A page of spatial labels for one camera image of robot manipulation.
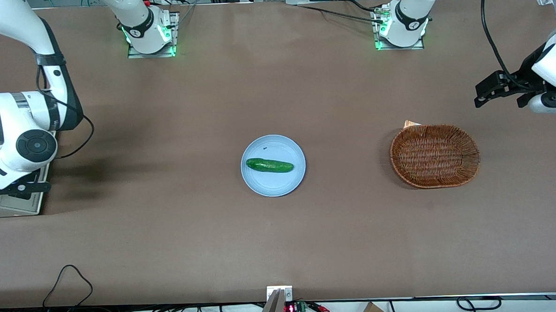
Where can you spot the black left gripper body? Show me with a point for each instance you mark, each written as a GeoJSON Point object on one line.
{"type": "Point", "coordinates": [527, 73]}

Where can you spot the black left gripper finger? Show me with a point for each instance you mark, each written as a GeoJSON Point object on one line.
{"type": "Point", "coordinates": [491, 98]}
{"type": "Point", "coordinates": [493, 82]}

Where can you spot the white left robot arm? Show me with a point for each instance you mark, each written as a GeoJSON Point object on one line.
{"type": "Point", "coordinates": [410, 21]}

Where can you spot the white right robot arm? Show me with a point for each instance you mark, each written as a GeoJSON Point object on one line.
{"type": "Point", "coordinates": [27, 120]}

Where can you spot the brown oval wicker basket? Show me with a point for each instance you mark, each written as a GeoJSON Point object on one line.
{"type": "Point", "coordinates": [435, 156]}

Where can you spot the small tan paper tag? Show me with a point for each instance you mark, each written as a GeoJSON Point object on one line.
{"type": "Point", "coordinates": [410, 123]}

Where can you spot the light blue round plate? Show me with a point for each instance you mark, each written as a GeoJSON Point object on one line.
{"type": "Point", "coordinates": [279, 181]}

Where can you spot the green cucumber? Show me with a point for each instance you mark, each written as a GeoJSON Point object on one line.
{"type": "Point", "coordinates": [269, 165]}

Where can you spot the red clip leads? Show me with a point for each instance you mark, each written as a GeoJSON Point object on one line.
{"type": "Point", "coordinates": [324, 308]}

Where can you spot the red digit display module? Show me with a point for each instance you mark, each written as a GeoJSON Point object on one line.
{"type": "Point", "coordinates": [290, 309]}

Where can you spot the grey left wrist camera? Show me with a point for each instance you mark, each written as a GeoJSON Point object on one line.
{"type": "Point", "coordinates": [550, 103]}

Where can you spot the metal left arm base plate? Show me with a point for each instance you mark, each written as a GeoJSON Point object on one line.
{"type": "Point", "coordinates": [380, 46]}

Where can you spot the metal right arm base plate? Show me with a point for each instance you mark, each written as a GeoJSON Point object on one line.
{"type": "Point", "coordinates": [172, 43]}

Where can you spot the silver camera mount bracket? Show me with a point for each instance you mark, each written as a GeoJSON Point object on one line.
{"type": "Point", "coordinates": [278, 299]}

